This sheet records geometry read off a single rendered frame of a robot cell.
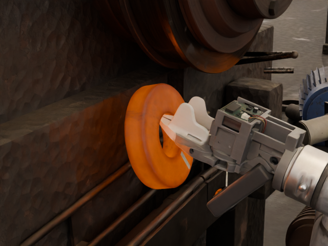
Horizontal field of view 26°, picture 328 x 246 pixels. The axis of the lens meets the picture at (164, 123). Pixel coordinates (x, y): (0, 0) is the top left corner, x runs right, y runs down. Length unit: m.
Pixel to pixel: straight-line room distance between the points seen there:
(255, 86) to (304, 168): 0.50
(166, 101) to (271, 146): 0.18
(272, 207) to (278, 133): 1.84
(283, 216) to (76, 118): 1.80
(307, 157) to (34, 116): 0.37
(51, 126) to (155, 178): 0.16
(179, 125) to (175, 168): 0.07
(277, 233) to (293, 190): 1.66
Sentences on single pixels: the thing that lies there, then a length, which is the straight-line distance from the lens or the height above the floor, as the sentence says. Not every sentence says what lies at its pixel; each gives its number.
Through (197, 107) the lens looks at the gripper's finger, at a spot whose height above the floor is 0.87.
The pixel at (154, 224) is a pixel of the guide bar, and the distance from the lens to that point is 1.06.
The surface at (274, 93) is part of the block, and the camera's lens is 1.41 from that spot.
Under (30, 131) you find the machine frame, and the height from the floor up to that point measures 0.87.
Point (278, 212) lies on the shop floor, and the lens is 2.77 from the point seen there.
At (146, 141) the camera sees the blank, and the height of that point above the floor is 0.84.
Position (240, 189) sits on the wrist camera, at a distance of 0.99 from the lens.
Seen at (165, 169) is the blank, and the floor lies 0.79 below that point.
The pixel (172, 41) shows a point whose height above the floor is 0.96.
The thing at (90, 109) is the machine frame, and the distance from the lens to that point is 1.03.
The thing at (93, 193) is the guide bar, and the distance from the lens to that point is 1.06.
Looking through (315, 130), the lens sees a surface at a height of 0.68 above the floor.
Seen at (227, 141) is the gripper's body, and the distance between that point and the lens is 0.97.
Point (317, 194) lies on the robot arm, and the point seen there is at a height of 0.80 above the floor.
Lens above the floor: 1.17
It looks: 18 degrees down
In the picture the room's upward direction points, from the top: straight up
